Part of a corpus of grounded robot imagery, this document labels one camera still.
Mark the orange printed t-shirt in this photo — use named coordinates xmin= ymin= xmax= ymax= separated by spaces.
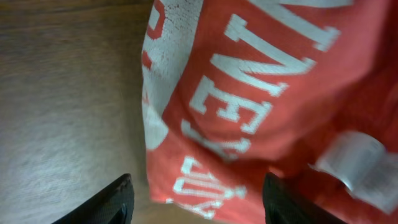
xmin=142 ymin=0 xmax=397 ymax=223

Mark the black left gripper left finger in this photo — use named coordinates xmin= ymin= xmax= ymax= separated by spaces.
xmin=53 ymin=174 xmax=134 ymax=224

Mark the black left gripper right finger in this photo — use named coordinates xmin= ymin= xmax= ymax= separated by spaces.
xmin=262 ymin=173 xmax=346 ymax=224

